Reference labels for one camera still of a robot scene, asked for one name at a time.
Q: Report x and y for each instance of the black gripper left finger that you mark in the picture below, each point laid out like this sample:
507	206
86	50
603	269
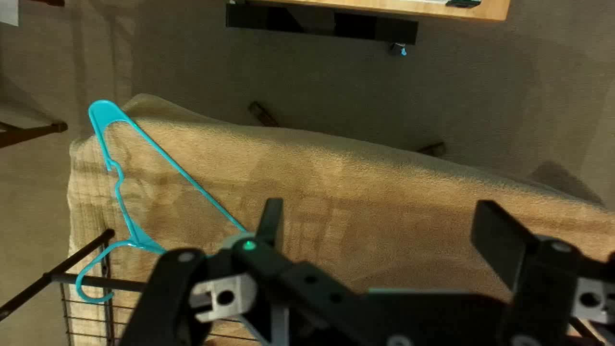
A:
290	275

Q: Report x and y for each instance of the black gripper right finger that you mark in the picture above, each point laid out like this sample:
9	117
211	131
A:
545	281

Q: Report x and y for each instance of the teal plastic clothes hanger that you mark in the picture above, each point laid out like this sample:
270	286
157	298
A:
144	240

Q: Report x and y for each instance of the dark furniture leg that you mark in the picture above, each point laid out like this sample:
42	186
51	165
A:
263	113

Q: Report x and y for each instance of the dark wooden chair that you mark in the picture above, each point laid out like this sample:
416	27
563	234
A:
32	129

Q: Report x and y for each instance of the white paper sheet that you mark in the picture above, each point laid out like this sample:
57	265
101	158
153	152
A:
9	11

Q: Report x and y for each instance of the wooden table with black frame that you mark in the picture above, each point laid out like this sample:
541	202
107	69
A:
386	8

